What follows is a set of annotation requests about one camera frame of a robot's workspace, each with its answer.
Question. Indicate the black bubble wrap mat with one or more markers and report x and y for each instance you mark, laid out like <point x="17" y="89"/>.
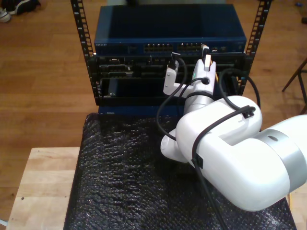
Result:
<point x="120" y="191"/>

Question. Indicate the white sneaker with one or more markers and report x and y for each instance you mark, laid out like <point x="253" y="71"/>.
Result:
<point x="4" y="15"/>

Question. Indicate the dark wooden stool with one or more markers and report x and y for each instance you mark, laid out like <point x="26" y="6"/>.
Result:
<point x="294" y="75"/>

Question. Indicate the black perforated rack post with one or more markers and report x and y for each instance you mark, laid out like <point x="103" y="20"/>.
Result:
<point x="261" y="26"/>
<point x="79" y="27"/>

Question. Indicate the blue rack base plate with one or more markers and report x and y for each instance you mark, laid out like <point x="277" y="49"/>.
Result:
<point x="132" y="110"/>

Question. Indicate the blue network switch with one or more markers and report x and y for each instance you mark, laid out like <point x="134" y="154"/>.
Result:
<point x="144" y="24"/>

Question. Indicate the dark sneaker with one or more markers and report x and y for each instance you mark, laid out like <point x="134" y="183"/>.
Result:
<point x="24" y="6"/>

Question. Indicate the small blue object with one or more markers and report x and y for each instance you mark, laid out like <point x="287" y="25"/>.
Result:
<point x="298" y="4"/>

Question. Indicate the black rack server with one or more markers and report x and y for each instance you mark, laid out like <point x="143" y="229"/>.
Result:
<point x="134" y="67"/>

